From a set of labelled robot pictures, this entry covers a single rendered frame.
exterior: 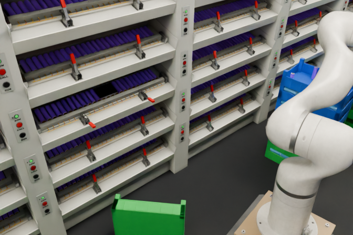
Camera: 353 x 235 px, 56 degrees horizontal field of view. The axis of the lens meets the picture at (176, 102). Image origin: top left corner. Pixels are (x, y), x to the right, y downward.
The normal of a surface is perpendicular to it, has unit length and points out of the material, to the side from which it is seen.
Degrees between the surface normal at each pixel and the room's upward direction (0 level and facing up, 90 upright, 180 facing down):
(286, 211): 88
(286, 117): 32
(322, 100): 97
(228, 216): 0
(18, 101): 90
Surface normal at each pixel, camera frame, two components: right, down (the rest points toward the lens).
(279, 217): -0.78, 0.33
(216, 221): 0.01, -0.83
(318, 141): -0.51, -0.10
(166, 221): -0.10, 0.56
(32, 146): 0.64, 0.44
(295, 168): -0.50, -0.73
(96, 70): 0.19, -0.67
